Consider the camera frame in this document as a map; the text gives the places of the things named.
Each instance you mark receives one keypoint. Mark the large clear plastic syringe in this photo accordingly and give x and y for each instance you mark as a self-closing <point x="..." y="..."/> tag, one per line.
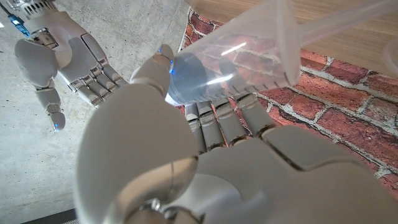
<point x="236" y="62"/>

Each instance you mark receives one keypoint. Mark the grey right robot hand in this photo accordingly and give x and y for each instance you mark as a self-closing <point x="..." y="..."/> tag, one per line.
<point x="71" y="56"/>

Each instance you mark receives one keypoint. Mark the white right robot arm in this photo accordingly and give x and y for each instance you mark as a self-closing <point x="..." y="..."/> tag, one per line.
<point x="34" y="6"/>

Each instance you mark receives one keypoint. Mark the red brick print backdrop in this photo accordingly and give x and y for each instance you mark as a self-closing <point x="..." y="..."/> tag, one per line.
<point x="342" y="102"/>

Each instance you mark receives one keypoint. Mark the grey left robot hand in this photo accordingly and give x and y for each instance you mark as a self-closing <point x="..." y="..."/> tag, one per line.
<point x="217" y="174"/>

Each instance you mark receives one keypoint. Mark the clear plastic cup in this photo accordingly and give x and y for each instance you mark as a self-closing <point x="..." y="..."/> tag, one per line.
<point x="385" y="57"/>

